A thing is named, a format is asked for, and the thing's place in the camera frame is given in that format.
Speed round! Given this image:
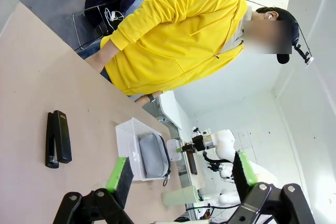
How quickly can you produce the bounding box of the white rectangular box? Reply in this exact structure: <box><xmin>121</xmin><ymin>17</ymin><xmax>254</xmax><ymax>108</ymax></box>
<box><xmin>166</xmin><ymin>139</ymin><xmax>183</xmax><ymax>162</ymax></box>

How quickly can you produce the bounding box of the person's left hand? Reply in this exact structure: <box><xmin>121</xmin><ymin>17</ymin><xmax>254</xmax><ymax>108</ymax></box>
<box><xmin>134</xmin><ymin>94</ymin><xmax>150</xmax><ymax>109</ymax></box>

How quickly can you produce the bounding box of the white charger with cable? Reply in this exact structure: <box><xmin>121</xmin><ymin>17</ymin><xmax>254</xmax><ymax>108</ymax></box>
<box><xmin>104</xmin><ymin>7</ymin><xmax>125</xmax><ymax>33</ymax></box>

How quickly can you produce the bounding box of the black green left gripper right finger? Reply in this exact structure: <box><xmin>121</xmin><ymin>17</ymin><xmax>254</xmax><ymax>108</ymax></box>
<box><xmin>228</xmin><ymin>151</ymin><xmax>317</xmax><ymax>224</ymax></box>

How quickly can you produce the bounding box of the black head-mounted camera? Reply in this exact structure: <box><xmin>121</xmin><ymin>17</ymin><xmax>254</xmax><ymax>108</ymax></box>
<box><xmin>291</xmin><ymin>16</ymin><xmax>315</xmax><ymax>69</ymax></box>

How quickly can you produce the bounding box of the person in yellow hoodie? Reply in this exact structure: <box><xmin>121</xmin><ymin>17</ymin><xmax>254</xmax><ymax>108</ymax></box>
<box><xmin>77</xmin><ymin>0</ymin><xmax>300</xmax><ymax>97</ymax></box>

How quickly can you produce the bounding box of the white perforated plastic basket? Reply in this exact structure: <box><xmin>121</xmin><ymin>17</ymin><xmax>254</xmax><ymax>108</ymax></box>
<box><xmin>115</xmin><ymin>117</ymin><xmax>171</xmax><ymax>182</ymax></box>

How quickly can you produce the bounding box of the grey zipper pouch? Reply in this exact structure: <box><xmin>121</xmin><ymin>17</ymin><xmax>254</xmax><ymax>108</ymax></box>
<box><xmin>138</xmin><ymin>132</ymin><xmax>172</xmax><ymax>187</ymax></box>

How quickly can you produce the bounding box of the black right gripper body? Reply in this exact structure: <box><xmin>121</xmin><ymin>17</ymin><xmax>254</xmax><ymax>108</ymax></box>
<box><xmin>191</xmin><ymin>134</ymin><xmax>206</xmax><ymax>153</ymax></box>

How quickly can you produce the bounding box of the white table with white leg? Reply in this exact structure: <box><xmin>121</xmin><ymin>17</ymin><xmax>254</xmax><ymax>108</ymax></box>
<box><xmin>157</xmin><ymin>90</ymin><xmax>191</xmax><ymax>131</ymax></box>

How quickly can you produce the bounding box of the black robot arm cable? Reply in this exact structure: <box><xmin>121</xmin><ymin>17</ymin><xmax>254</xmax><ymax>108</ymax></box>
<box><xmin>203</xmin><ymin>151</ymin><xmax>233</xmax><ymax>165</ymax></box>

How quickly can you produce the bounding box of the black cap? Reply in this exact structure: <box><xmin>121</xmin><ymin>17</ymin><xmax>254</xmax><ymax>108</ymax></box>
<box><xmin>256</xmin><ymin>7</ymin><xmax>300</xmax><ymax>65</ymax></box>

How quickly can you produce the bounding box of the pale green plastic cup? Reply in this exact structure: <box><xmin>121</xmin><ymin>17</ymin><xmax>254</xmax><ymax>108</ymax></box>
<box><xmin>162</xmin><ymin>185</ymin><xmax>200</xmax><ymax>207</ymax></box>

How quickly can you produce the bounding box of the black metal chair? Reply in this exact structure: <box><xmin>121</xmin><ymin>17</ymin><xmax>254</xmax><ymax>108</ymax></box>
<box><xmin>72</xmin><ymin>3</ymin><xmax>112</xmax><ymax>52</ymax></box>

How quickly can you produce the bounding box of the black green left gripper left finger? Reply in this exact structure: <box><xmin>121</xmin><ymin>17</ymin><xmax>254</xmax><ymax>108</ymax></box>
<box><xmin>52</xmin><ymin>156</ymin><xmax>136</xmax><ymax>224</ymax></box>

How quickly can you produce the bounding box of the person's right hand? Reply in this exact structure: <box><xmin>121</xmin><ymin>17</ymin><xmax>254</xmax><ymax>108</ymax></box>
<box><xmin>85</xmin><ymin>40</ymin><xmax>118</xmax><ymax>74</ymax></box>

